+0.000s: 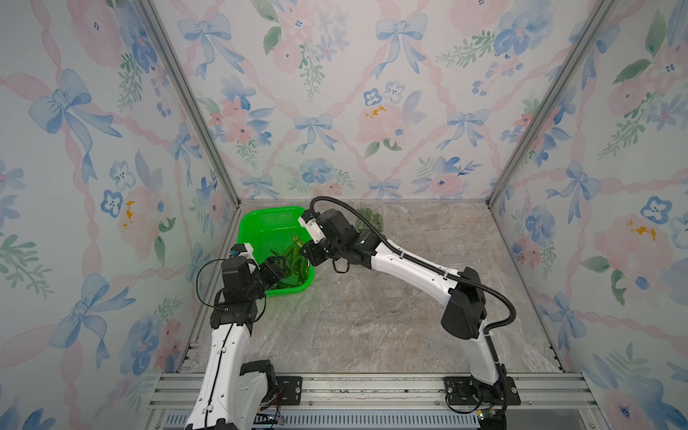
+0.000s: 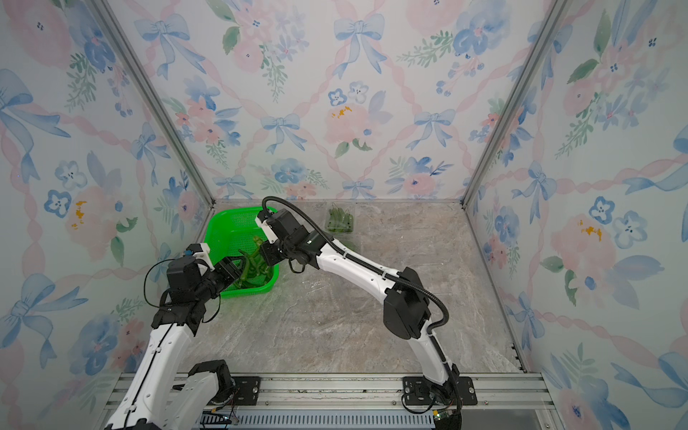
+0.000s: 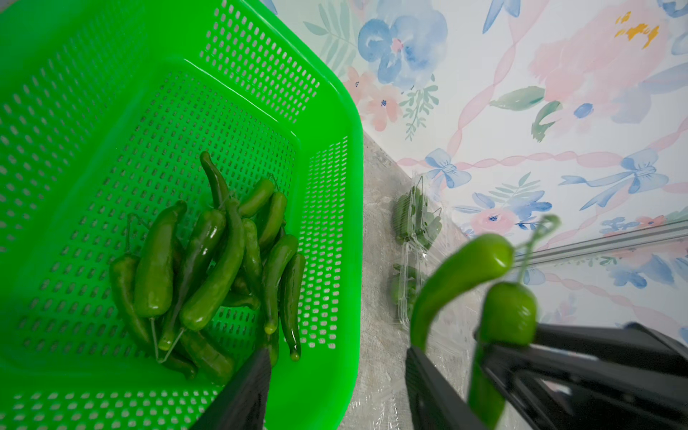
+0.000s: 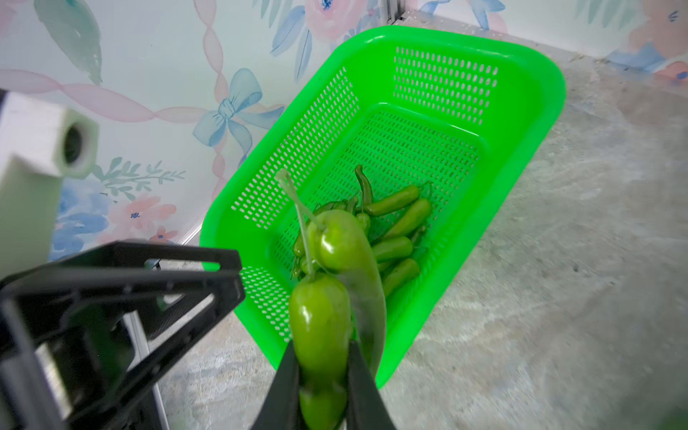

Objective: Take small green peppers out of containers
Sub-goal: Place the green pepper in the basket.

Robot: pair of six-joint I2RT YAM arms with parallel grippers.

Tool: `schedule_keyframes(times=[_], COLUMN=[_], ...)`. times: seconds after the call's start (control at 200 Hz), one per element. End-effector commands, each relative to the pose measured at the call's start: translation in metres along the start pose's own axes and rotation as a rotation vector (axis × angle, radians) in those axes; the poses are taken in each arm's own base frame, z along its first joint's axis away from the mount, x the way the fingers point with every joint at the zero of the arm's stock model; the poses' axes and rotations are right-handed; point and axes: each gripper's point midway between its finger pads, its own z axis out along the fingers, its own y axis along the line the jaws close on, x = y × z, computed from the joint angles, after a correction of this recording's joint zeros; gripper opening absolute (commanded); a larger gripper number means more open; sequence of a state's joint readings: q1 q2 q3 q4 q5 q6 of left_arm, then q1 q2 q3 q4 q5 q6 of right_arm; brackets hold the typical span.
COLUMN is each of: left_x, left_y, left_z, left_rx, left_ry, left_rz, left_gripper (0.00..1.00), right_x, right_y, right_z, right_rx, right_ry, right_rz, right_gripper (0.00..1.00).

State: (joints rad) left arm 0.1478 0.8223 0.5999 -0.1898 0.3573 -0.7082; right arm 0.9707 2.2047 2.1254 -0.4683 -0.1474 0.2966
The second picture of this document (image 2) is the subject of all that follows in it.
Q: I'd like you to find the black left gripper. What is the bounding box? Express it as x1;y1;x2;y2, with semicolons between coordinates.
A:
197;253;245;303

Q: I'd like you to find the green plastic basket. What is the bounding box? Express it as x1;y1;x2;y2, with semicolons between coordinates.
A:
204;206;279;299

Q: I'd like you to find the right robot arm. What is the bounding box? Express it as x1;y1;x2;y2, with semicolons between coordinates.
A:
260;238;460;388

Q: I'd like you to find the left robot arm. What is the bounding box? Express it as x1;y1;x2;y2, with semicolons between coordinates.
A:
105;255;245;429

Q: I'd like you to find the far clear pepper container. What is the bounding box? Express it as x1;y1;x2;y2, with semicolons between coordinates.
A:
325;206;355;234

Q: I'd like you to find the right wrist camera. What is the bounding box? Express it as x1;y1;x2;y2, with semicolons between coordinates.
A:
255;209;309;244

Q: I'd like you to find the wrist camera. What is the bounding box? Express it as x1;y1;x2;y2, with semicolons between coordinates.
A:
255;209;309;244
167;243;214;304

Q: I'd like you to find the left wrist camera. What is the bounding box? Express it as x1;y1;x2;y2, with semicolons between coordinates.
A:
167;243;214;304

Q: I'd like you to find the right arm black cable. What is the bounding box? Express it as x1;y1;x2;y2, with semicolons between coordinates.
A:
261;195;451;330

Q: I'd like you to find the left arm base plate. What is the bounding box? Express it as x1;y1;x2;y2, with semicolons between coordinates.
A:
211;376;262;406

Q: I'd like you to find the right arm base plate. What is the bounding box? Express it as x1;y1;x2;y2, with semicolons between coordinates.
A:
401;376;478;407

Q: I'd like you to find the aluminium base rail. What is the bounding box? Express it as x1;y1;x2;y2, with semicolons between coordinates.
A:
96;372;565;430

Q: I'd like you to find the aluminium corner post left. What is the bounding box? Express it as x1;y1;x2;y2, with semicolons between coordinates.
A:
85;0;215;209

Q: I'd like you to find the aluminium corner post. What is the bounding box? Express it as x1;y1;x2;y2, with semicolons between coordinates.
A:
462;0;570;211
85;0;215;209

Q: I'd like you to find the aluminium corner post right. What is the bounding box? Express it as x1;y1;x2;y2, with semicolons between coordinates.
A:
462;0;570;211

